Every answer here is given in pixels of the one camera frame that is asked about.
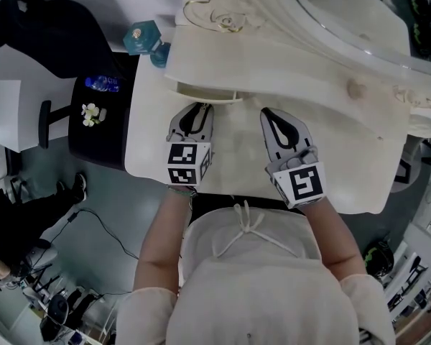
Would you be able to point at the person's white top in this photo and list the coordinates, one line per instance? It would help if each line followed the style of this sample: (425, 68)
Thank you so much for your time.
(258, 282)

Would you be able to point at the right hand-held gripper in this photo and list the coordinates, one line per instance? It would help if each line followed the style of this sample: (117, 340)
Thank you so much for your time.
(305, 183)

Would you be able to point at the person's right hand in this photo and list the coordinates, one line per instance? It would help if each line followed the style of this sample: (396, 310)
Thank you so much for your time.
(305, 156)

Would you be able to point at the black office chair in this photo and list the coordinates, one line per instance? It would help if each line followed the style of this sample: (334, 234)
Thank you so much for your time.
(57, 38)

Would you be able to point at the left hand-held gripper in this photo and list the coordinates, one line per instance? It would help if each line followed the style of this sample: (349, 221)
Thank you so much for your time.
(181, 156)

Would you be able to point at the white artificial flower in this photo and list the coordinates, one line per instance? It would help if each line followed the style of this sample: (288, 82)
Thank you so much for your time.
(90, 113)

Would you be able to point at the person's left hand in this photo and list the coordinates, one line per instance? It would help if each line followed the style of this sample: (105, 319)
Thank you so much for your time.
(181, 137)

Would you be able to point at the person's left forearm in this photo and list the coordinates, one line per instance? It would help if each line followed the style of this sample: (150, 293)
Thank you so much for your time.
(161, 235)

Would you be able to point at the black camera equipment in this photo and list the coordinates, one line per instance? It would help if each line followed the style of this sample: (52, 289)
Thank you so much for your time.
(59, 311)

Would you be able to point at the black helmet green print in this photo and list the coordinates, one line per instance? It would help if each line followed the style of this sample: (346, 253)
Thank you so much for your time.
(379, 259)
(429, 40)
(424, 8)

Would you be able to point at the black frame stand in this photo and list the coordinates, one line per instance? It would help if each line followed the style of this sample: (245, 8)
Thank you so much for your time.
(406, 174)

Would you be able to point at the white ornate dressing table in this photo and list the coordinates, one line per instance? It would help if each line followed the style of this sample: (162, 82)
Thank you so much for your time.
(237, 149)

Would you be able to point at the white shelving unit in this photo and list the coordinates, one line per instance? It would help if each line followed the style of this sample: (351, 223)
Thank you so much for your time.
(416, 264)

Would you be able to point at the white plastic tray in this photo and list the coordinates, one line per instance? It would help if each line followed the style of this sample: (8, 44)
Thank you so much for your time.
(201, 91)

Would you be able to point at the clear plastic water bottle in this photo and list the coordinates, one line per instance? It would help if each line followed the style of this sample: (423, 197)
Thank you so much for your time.
(102, 83)

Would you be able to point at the person's right forearm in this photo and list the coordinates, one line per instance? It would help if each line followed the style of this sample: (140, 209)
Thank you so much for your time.
(330, 235)

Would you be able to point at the teal glass perfume bottle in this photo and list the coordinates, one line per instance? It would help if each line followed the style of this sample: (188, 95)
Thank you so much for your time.
(143, 36)

